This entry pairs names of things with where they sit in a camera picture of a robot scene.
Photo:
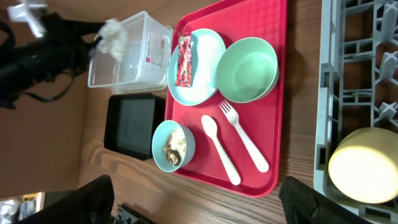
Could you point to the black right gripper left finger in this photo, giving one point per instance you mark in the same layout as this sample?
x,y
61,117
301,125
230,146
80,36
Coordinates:
x,y
91,203

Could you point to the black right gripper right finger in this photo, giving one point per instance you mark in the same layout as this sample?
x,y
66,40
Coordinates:
x,y
303,204

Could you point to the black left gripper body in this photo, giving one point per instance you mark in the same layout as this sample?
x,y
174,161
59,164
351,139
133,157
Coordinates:
x,y
61,48

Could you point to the white napkin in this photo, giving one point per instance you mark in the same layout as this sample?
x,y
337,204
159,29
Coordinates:
x,y
111,39

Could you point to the yellow plastic cup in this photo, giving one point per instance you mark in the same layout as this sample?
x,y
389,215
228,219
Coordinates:
x,y
364,165

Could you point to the red snack wrapper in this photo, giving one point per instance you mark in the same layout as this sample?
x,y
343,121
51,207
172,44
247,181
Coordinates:
x,y
184,62

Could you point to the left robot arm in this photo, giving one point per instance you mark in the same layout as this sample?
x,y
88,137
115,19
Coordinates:
x,y
15,81

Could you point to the grey dishwasher rack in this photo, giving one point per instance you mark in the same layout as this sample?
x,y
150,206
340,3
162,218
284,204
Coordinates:
x,y
357,88

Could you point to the clear plastic storage bin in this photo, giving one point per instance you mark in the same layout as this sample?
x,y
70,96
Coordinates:
x,y
144,66

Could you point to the red plastic tray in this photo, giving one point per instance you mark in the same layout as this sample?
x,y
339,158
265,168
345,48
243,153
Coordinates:
x,y
261,119

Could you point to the black square bin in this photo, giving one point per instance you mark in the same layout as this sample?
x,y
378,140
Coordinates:
x,y
131,122

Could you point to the food leftovers in bowl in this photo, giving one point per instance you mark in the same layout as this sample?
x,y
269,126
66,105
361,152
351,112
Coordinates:
x,y
175,147

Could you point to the light blue food bowl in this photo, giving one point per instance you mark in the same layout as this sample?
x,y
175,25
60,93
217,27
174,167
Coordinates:
x,y
161,134

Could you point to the white plastic fork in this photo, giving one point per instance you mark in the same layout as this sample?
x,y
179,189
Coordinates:
x,y
232,116

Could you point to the white plastic spoon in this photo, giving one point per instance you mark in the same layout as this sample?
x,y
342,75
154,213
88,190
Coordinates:
x,y
211,130

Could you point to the light blue plate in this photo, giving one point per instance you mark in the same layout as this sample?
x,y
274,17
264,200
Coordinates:
x,y
207,48

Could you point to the mint green bowl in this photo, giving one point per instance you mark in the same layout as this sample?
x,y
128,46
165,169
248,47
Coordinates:
x,y
248,70

